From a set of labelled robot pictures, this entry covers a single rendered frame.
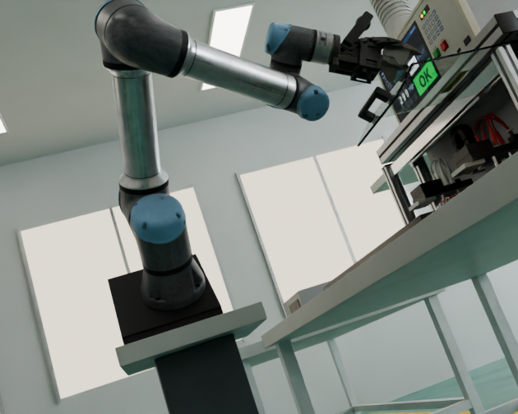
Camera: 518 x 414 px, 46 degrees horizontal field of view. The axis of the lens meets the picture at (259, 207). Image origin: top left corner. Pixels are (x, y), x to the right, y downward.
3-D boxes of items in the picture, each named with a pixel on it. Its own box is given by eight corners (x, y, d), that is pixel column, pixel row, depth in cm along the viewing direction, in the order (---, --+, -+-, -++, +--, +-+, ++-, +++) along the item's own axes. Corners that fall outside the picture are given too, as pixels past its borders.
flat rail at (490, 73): (505, 66, 124) (499, 53, 125) (390, 178, 182) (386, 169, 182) (510, 65, 124) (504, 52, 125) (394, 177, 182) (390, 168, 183)
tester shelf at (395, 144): (503, 33, 123) (494, 14, 124) (381, 164, 186) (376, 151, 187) (670, -3, 134) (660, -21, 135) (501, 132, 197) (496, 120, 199)
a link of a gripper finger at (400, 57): (421, 71, 144) (381, 69, 145) (421, 49, 146) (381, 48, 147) (423, 63, 141) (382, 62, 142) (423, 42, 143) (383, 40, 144)
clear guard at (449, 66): (398, 95, 117) (386, 68, 119) (357, 147, 140) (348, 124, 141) (536, 62, 126) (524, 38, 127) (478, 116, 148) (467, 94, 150)
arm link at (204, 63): (128, 6, 108) (342, 87, 133) (115, -4, 117) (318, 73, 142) (108, 68, 112) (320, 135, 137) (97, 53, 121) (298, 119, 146)
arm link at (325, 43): (310, 41, 149) (319, 21, 142) (328, 45, 150) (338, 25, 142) (307, 68, 147) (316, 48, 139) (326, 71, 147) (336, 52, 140)
